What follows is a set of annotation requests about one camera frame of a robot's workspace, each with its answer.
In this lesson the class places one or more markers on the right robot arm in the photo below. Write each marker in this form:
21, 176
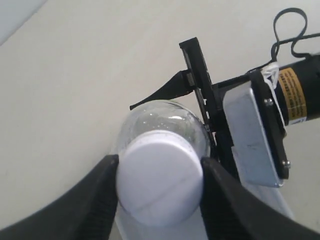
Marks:
296, 86

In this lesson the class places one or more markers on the white plastic tray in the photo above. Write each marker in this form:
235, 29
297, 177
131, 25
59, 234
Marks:
194, 227

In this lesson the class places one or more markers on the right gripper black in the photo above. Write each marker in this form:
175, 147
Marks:
197, 79

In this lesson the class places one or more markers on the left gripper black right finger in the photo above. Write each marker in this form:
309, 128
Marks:
245, 216

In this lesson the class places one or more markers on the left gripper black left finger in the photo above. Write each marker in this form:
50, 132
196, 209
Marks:
86, 212

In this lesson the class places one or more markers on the white bottle cap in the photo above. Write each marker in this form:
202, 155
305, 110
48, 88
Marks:
159, 179

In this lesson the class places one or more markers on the clear plastic water bottle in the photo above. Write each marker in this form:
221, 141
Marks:
163, 115

